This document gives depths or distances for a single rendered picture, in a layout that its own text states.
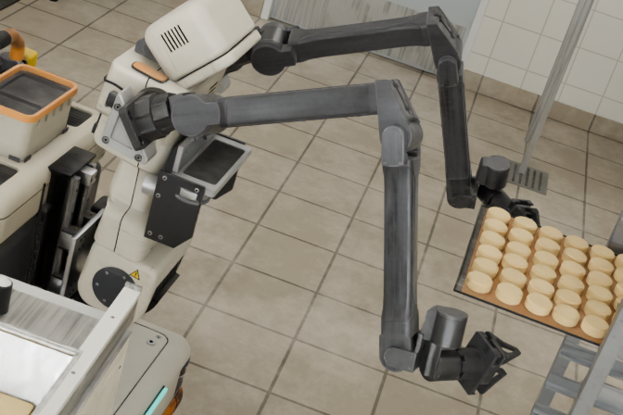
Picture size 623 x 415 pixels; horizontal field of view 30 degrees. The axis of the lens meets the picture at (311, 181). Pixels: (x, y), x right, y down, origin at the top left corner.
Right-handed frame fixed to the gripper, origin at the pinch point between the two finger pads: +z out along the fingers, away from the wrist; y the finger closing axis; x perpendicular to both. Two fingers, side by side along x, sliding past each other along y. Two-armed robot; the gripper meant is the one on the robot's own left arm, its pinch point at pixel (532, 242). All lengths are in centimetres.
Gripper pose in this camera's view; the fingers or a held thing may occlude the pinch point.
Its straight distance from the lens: 261.8
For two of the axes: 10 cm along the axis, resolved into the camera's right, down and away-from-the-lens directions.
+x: -8.0, -0.9, -6.0
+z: 4.3, 6.0, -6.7
